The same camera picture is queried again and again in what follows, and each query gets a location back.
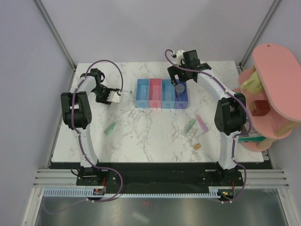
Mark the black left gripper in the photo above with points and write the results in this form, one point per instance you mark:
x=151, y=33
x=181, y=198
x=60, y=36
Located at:
x=104, y=100

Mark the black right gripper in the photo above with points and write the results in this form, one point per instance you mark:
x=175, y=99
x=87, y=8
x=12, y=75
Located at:
x=174, y=70

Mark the clear jar of clips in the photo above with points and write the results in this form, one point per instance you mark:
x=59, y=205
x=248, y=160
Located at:
x=179, y=89

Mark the pink plastic bin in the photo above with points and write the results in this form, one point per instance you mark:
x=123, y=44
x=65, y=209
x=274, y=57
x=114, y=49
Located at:
x=155, y=93

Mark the teal blue plastic bin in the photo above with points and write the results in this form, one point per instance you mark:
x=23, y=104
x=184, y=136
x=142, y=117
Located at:
x=168, y=95

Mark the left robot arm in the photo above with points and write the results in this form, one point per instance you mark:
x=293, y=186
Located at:
x=77, y=114

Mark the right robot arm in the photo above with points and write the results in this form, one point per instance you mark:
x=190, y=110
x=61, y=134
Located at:
x=230, y=114

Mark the dark blue plastic bin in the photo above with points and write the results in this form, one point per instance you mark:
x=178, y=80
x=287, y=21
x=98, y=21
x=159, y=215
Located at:
x=181, y=99

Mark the light blue left bin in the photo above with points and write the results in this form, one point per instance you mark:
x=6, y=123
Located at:
x=142, y=93

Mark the green correction tape left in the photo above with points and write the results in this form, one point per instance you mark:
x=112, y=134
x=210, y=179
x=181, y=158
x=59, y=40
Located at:
x=110, y=128

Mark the green correction tape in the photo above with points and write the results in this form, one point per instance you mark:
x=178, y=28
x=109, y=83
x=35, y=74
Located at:
x=188, y=127
x=110, y=128

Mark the green correction tape right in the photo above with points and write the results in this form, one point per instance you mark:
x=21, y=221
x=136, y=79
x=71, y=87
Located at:
x=188, y=127

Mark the pink correction tape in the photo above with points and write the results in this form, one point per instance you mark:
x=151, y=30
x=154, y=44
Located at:
x=202, y=124

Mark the small gold binder clip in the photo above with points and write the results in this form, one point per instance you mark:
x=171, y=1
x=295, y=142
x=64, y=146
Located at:
x=197, y=146

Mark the yellow cup on shelf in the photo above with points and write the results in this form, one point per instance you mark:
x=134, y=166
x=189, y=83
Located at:
x=253, y=85

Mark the brown cube on shelf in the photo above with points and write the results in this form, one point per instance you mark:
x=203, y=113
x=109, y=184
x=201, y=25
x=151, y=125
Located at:
x=259, y=108

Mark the green book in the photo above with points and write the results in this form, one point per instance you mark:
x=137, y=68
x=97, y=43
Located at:
x=251, y=137

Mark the pink wooden shelf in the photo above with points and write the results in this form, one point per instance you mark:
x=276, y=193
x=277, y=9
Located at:
x=280, y=75

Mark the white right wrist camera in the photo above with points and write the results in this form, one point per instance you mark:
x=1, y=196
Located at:
x=178, y=56

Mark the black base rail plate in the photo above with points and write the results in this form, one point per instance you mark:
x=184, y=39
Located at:
x=168, y=177

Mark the aluminium frame rails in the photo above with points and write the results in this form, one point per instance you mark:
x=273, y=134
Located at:
x=48, y=178

